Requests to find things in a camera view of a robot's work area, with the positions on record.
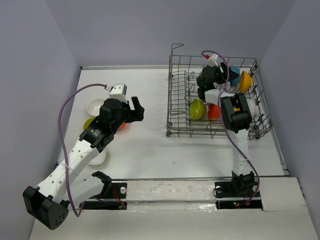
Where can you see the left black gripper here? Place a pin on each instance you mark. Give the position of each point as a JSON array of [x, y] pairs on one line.
[[136, 115]]

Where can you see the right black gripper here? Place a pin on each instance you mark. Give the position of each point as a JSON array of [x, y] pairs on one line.
[[222, 74]]

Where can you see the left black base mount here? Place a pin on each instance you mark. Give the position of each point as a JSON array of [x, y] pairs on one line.
[[112, 196]]

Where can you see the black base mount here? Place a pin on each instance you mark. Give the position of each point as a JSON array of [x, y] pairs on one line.
[[112, 196], [237, 197]]

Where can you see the green bowl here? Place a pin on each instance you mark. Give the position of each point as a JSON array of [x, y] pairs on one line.
[[88, 122], [197, 109]]

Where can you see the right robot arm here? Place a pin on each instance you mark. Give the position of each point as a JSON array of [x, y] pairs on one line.
[[236, 116]]

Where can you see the orange bowl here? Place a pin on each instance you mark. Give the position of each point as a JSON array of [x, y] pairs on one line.
[[122, 126], [213, 112]]

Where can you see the grey wire dish rack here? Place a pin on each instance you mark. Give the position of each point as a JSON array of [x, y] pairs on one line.
[[182, 90]]

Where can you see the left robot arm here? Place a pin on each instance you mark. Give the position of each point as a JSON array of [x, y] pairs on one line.
[[48, 202]]

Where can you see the large yellow bowl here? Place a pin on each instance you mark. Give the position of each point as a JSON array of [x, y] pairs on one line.
[[246, 82]]

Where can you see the white round bowl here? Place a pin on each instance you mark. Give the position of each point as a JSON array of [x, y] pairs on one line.
[[252, 107]]

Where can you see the white orange-bottom bowl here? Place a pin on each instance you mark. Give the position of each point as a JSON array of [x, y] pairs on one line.
[[93, 107]]

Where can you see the blue bowl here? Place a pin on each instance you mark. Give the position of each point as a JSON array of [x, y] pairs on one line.
[[234, 75]]

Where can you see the white square bowl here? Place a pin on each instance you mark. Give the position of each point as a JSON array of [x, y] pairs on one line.
[[99, 159]]

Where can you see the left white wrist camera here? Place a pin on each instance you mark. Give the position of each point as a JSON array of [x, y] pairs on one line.
[[117, 91]]

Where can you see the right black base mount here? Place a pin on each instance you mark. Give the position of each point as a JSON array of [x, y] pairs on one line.
[[237, 197]]

